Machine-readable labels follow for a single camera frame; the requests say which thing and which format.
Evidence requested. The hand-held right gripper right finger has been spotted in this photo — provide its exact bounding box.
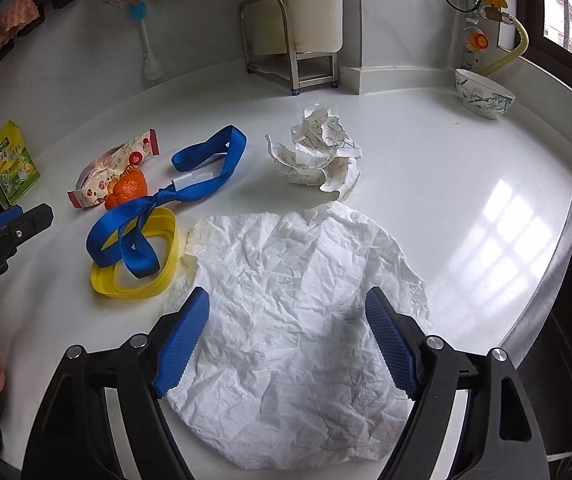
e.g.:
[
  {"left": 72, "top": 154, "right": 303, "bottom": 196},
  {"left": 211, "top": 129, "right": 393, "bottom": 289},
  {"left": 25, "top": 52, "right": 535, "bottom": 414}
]
[{"left": 365, "top": 287, "right": 552, "bottom": 480}]

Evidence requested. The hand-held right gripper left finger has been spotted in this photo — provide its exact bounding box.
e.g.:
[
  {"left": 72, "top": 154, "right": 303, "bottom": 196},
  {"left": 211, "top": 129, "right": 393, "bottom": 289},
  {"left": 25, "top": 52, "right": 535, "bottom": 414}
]
[{"left": 20, "top": 287, "right": 210, "bottom": 480}]

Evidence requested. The red patterned snack wrapper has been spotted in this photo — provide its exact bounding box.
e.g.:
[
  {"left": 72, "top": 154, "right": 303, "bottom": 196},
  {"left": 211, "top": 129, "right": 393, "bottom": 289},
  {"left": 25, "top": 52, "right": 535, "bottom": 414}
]
[{"left": 67, "top": 129, "right": 160, "bottom": 209}]

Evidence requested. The white tissue sheet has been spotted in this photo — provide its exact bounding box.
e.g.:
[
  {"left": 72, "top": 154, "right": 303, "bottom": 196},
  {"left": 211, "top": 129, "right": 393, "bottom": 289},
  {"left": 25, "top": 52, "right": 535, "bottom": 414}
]
[{"left": 163, "top": 202, "right": 431, "bottom": 471}]

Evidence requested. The yellow green spout pouch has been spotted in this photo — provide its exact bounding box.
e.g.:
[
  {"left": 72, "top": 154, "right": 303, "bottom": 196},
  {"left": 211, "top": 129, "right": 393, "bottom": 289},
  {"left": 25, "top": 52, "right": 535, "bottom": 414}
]
[{"left": 0, "top": 120, "right": 42, "bottom": 206}]

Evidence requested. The pink sponge cloth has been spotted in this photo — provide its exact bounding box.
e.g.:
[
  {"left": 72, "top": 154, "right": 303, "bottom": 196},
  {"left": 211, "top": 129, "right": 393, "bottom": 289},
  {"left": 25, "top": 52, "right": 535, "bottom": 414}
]
[{"left": 0, "top": 0, "right": 39, "bottom": 76}]

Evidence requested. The crumpled printed paper ball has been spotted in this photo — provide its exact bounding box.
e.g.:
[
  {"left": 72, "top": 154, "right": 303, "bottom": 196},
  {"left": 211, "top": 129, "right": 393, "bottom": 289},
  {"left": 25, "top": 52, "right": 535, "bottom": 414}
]
[{"left": 265, "top": 104, "right": 363, "bottom": 201}]

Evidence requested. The blue white bottle brush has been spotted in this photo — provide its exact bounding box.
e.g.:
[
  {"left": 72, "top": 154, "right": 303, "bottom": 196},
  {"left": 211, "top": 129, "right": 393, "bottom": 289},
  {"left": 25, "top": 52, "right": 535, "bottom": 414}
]
[{"left": 127, "top": 1, "right": 164, "bottom": 81}]

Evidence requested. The white patterned ceramic bowl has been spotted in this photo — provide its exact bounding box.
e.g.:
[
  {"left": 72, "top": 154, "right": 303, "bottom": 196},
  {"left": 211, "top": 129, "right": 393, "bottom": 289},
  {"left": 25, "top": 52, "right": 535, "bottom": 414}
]
[{"left": 454, "top": 67, "right": 516, "bottom": 121}]

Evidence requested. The orange white round knob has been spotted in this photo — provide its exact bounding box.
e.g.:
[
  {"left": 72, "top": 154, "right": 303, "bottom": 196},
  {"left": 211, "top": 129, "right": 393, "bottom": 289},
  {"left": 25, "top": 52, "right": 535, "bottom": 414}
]
[{"left": 461, "top": 25, "right": 490, "bottom": 54}]

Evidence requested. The stainless steel rack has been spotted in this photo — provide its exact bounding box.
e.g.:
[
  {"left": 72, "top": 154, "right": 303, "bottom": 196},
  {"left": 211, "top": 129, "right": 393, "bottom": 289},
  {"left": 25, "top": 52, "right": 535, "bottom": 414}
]
[{"left": 237, "top": 0, "right": 339, "bottom": 96}]

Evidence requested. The white cutting board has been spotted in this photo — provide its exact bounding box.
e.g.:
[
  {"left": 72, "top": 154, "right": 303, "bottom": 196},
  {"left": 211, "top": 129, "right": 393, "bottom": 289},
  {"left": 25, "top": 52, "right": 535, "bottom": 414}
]
[{"left": 251, "top": 0, "right": 344, "bottom": 56}]

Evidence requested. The blue lanyard strap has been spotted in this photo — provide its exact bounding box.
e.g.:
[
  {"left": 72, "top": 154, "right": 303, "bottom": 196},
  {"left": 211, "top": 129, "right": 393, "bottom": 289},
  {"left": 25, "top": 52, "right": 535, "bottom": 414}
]
[{"left": 86, "top": 125, "right": 248, "bottom": 280}]

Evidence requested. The yellow plastic ring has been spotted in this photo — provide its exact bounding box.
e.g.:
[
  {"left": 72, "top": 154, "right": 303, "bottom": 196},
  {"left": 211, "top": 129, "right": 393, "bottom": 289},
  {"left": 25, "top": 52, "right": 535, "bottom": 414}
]
[{"left": 90, "top": 207, "right": 181, "bottom": 301}]

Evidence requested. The yellow gas hose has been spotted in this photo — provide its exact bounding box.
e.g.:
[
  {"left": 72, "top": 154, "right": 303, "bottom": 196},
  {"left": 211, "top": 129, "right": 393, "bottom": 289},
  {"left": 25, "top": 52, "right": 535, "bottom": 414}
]
[{"left": 478, "top": 15, "right": 530, "bottom": 79}]

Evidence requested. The yellow handle gas valve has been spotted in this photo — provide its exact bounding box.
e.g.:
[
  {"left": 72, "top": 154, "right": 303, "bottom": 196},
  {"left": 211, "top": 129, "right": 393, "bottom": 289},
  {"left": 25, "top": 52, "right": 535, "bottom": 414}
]
[{"left": 481, "top": 0, "right": 510, "bottom": 22}]

